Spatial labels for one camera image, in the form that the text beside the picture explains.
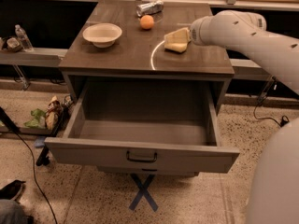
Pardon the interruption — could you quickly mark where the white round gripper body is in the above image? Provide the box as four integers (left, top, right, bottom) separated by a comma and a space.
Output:
190, 16, 213, 46

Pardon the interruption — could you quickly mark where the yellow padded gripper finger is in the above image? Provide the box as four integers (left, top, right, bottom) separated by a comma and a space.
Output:
164, 27, 191, 44

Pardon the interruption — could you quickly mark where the yellow sponge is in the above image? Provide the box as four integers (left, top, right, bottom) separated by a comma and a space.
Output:
164, 43, 188, 53

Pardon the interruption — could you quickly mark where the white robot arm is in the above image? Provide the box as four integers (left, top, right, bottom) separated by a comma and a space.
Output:
164, 10, 299, 224

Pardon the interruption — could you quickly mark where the grey wooden drawer cabinet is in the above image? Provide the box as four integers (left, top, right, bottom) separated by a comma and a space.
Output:
59, 1, 234, 115

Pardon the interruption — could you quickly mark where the open grey top drawer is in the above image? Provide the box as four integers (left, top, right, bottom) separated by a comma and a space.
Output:
46, 79, 239, 176

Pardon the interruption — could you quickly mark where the orange fruit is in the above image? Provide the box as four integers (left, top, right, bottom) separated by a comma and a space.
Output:
140, 15, 154, 30

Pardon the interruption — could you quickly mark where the silver crushed can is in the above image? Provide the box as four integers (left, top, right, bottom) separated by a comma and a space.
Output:
136, 0, 164, 17

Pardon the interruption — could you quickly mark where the white ceramic bowl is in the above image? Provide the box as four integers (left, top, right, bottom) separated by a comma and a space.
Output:
83, 23, 122, 48

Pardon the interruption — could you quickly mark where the clear plastic water bottle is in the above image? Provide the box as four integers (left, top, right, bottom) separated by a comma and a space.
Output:
15, 24, 34, 52

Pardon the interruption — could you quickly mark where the small round container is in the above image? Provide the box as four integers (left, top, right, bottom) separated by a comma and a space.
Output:
7, 37, 20, 49

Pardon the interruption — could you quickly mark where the green crumpled bag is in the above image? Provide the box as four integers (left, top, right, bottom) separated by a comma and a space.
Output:
24, 108, 46, 129

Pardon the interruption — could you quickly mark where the black shoe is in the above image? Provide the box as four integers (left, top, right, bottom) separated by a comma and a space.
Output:
0, 180, 24, 201

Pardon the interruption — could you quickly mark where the black drawer handle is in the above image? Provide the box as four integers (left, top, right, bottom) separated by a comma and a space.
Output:
126, 151, 158, 163

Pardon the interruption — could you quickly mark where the black floor cable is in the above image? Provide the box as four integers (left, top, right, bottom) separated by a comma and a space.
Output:
0, 106, 59, 224

